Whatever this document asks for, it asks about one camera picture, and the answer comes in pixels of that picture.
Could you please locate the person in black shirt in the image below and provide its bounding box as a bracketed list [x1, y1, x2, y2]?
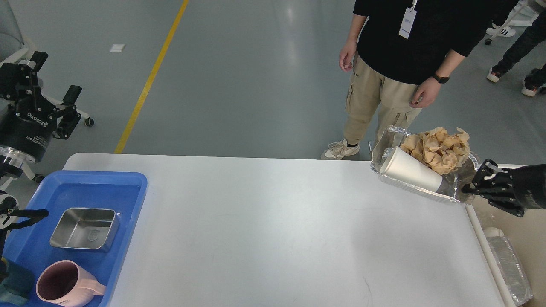
[320, 0, 494, 160]

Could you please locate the beige waste bin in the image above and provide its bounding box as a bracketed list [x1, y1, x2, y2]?
[465, 164, 546, 307]

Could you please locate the white grey office chair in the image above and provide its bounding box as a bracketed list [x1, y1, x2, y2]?
[0, 0, 94, 127]

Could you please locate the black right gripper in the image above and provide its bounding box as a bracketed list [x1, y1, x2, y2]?
[462, 159, 546, 217]

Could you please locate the white side table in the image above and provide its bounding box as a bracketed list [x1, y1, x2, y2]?
[0, 162, 45, 192]

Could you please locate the stainless steel square container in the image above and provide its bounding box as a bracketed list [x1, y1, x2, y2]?
[49, 208, 119, 252]

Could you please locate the pink mug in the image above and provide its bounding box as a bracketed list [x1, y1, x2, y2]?
[35, 260, 107, 307]

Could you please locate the person left hand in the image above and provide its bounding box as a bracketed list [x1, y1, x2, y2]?
[410, 77, 442, 109]

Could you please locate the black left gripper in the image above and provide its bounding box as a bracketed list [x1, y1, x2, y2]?
[0, 51, 82, 162]

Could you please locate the white paper cup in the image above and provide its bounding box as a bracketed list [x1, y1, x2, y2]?
[380, 146, 443, 192]

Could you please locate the white rolling stand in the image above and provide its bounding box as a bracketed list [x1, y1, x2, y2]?
[484, 0, 545, 45]

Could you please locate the clear plastic container in bin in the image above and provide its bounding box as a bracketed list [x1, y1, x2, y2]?
[484, 227, 534, 306]

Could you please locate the teal cup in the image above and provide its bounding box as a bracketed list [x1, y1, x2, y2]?
[0, 257, 35, 307]

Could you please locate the brown paper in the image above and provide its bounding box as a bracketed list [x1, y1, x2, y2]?
[400, 127, 470, 175]

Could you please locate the aluminium foil tray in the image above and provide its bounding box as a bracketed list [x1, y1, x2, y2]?
[371, 125, 480, 204]

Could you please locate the person right hand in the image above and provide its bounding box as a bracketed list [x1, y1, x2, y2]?
[339, 40, 357, 72]

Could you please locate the blue plastic tray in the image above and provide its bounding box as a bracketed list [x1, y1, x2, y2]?
[3, 171, 148, 307]

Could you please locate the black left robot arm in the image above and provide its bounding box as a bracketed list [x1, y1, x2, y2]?
[0, 50, 82, 245]

